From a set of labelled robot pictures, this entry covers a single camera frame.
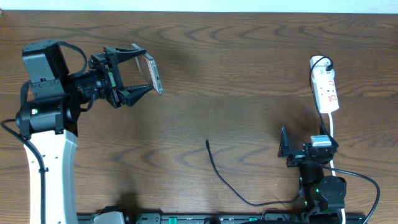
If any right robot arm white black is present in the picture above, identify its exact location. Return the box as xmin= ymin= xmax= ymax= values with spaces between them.
xmin=277 ymin=125 xmax=346 ymax=222

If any white power strip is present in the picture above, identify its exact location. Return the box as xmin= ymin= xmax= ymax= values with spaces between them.
xmin=310 ymin=55 xmax=339 ymax=114

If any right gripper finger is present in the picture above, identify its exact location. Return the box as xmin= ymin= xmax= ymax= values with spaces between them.
xmin=319 ymin=124 xmax=333 ymax=140
xmin=277 ymin=126 xmax=290 ymax=157

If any white power strip cord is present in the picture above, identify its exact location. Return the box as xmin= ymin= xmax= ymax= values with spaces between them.
xmin=328 ymin=112 xmax=347 ymax=224

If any black charger cable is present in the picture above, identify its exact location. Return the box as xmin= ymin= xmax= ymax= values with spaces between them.
xmin=205 ymin=55 xmax=335 ymax=207

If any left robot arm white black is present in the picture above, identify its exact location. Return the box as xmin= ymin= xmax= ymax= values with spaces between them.
xmin=16 ymin=40 xmax=164 ymax=223

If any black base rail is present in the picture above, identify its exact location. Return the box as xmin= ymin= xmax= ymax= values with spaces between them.
xmin=77 ymin=211 xmax=366 ymax=224

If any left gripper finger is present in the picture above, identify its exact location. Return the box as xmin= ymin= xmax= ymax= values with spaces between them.
xmin=104 ymin=47 xmax=146 ymax=64
xmin=118 ymin=84 xmax=153 ymax=107

